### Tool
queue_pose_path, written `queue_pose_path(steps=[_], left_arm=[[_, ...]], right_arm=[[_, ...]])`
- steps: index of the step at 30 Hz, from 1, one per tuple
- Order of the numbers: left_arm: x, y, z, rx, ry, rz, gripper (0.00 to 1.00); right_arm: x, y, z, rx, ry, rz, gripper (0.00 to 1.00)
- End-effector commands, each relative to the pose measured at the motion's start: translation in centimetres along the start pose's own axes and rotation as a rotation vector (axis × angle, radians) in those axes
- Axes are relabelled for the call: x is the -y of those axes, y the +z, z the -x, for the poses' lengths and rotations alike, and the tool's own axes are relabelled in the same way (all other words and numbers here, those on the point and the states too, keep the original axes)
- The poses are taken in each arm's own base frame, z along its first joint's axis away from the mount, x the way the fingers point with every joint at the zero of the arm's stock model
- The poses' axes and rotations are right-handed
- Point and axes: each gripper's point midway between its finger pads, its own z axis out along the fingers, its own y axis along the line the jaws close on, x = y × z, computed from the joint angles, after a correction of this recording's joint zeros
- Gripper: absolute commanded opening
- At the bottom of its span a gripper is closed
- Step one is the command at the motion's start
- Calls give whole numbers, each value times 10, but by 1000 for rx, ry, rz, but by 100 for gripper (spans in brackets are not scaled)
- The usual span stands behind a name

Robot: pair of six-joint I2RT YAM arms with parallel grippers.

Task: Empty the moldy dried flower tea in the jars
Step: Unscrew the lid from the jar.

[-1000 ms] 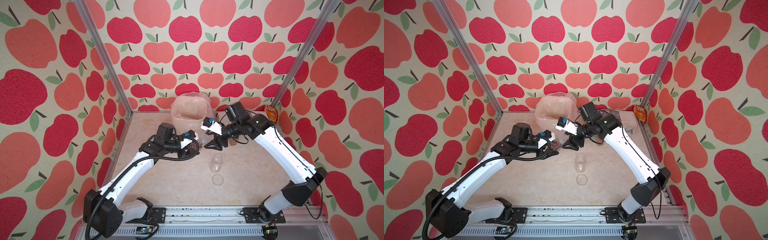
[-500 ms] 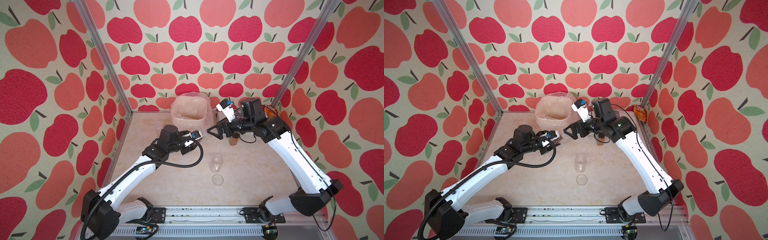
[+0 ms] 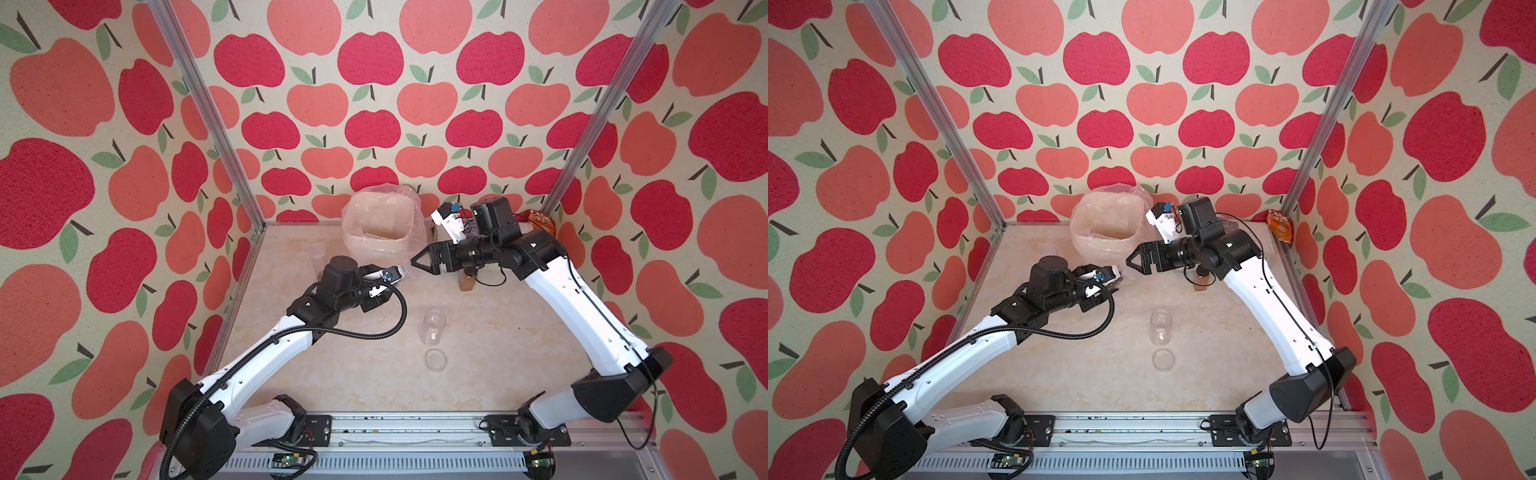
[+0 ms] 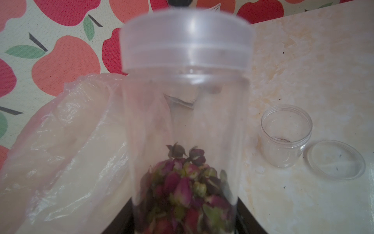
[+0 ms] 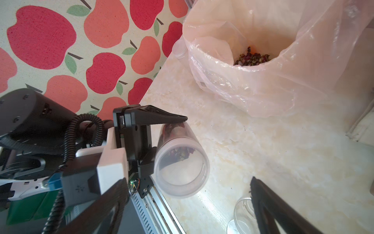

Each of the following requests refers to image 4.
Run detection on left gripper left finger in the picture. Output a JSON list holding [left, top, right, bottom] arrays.
[[102, 199, 134, 234]]

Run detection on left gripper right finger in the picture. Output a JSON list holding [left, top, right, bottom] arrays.
[[235, 198, 267, 234]]

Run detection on clear tea jar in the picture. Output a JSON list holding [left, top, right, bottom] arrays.
[[119, 8, 255, 234], [260, 104, 313, 168]]

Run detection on rose buds in middle jar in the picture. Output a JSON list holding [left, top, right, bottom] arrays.
[[133, 143, 236, 234]]

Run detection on clear plastic bin liner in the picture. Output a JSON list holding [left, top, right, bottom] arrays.
[[1, 74, 128, 234]]

